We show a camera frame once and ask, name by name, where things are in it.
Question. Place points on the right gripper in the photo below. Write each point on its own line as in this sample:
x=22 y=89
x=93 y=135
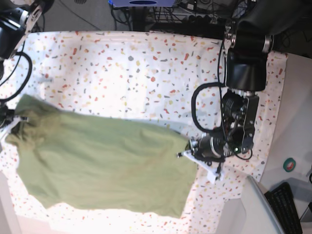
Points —
x=8 y=121

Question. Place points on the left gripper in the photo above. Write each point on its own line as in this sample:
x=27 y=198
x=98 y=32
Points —
x=204 y=151

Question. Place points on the green t-shirt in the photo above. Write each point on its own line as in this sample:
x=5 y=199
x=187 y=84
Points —
x=99 y=163

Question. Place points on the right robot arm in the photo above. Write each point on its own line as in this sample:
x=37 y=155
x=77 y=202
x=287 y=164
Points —
x=16 y=23

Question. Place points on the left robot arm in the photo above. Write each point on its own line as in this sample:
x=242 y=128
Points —
x=243 y=52

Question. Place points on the black keyboard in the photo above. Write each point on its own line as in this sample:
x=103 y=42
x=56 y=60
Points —
x=282 y=204

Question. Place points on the green tape roll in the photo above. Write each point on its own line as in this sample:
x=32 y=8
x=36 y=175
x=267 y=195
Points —
x=289 y=165

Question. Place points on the terrazzo pattern tablecloth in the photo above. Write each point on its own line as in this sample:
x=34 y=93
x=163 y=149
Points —
x=144 y=76

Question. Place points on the blue box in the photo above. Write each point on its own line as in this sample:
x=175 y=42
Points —
x=141 y=3

